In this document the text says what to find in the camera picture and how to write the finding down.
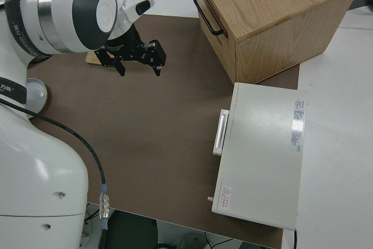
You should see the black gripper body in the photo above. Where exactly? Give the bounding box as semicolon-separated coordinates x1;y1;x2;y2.
94;39;167;68

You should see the gray round plate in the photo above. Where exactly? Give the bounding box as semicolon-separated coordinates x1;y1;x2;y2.
26;78;49;113

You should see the small wooden block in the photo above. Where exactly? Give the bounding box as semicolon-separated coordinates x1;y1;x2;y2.
85;51;103;65

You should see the brown table mat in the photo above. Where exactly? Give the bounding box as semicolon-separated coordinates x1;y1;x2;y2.
26;14;301;249

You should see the wooden drawer cabinet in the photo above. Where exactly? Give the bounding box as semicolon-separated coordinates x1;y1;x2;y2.
189;0;361;85

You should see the white toaster oven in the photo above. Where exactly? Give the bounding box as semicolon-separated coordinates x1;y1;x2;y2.
206;82;309;230

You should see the black drawer handle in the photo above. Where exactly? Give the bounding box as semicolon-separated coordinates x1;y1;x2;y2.
192;0;225;36

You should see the black strap with white print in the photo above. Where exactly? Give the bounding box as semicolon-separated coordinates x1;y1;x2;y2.
3;0;47;59
0;76;28;106

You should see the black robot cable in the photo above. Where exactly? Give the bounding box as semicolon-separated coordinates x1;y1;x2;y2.
0;97;111;249

